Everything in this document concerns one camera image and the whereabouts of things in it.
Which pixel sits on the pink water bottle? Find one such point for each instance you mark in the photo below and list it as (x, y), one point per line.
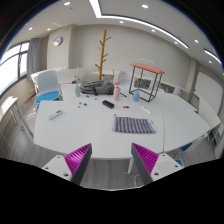
(116, 92)

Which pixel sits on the white remote control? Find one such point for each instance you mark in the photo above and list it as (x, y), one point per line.
(55, 114)

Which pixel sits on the white marker pen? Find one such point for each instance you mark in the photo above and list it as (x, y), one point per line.
(144, 108)

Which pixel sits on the striped grey folded towel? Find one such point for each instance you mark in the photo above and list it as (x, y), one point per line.
(133, 125)

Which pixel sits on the green bottle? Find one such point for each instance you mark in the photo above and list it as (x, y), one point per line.
(77, 90)

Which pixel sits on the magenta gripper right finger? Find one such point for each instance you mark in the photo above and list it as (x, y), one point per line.
(153, 166)

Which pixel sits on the grey curtain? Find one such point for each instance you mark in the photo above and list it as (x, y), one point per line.
(33, 57)

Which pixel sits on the blue vase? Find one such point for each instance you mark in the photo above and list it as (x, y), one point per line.
(136, 96)

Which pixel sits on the orange top metal side table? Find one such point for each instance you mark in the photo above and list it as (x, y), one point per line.
(146, 79)

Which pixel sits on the wooden coat rack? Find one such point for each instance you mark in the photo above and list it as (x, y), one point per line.
(103, 54)

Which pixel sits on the black rectangular case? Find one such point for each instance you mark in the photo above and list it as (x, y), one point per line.
(108, 104)

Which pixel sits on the grey backpack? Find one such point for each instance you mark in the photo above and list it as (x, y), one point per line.
(97, 87)

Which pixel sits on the small white side desk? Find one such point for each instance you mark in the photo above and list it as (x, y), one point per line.
(11, 105)

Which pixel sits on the round wall clock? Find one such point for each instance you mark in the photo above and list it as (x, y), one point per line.
(57, 41)

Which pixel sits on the white chair blue cushion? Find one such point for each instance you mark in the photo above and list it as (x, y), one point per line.
(48, 86)

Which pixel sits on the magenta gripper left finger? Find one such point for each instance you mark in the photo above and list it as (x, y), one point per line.
(72, 166)

